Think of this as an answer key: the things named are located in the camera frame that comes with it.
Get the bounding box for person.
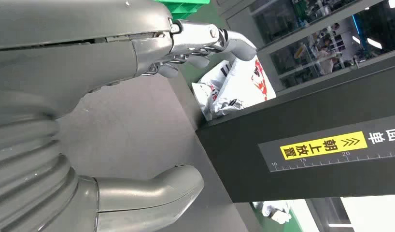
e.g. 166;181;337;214
316;37;340;76

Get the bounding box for small crumpled white parcel bag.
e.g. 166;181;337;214
191;60;232;122

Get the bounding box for white parcel bag red print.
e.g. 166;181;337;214
213;55;277;117

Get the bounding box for black inbound scanner machine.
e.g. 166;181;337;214
56;48;395;232

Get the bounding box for green plastic crate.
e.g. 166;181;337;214
155;0;211;21

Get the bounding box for white parcel bag black stripes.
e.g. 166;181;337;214
252;201;293;225

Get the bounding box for grey ruler label yellow sticker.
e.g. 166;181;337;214
258;115;395;174

